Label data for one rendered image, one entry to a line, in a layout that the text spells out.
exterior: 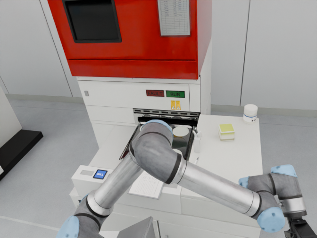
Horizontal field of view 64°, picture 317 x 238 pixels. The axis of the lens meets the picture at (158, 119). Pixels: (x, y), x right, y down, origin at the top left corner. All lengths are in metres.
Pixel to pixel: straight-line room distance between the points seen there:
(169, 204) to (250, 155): 0.47
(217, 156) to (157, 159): 0.64
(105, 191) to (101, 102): 0.93
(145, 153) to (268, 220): 0.40
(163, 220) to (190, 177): 0.64
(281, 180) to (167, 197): 0.50
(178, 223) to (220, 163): 0.36
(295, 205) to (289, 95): 2.41
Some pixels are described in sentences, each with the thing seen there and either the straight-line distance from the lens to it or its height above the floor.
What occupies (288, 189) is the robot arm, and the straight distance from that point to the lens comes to 0.97.
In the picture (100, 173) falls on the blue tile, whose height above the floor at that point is 0.96.
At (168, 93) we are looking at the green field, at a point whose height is 1.11.
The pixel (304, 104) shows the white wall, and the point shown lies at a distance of 3.38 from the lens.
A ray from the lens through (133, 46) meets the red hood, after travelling 1.45.
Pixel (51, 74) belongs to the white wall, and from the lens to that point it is 4.03.
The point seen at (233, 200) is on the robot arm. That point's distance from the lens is 0.80.
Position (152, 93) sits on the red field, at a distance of 1.60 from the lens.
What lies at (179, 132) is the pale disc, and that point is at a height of 0.90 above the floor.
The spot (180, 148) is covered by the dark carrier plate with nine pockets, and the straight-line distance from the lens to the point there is 1.46.
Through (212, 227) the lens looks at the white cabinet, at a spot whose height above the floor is 0.76.
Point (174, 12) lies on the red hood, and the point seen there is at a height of 1.59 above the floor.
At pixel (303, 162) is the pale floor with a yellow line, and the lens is 2.83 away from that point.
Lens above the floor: 1.87
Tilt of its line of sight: 35 degrees down
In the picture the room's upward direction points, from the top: 7 degrees counter-clockwise
